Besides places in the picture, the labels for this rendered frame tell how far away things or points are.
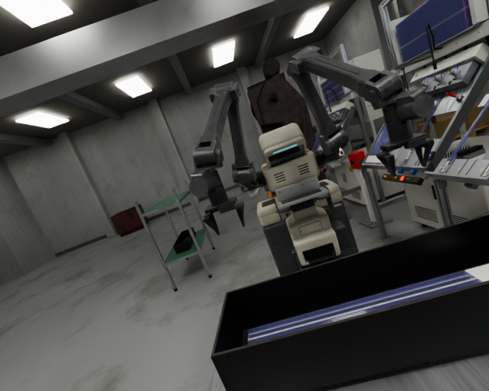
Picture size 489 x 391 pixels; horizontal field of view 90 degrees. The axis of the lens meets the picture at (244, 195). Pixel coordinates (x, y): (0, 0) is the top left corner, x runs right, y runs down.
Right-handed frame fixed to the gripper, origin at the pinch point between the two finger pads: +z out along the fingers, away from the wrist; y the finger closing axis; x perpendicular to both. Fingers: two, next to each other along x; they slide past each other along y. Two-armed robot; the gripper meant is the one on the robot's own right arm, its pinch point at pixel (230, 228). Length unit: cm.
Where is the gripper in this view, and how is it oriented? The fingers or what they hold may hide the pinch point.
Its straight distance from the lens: 80.6
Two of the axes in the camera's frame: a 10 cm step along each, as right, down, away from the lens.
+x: 0.6, -2.3, 9.7
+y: 9.4, -3.2, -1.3
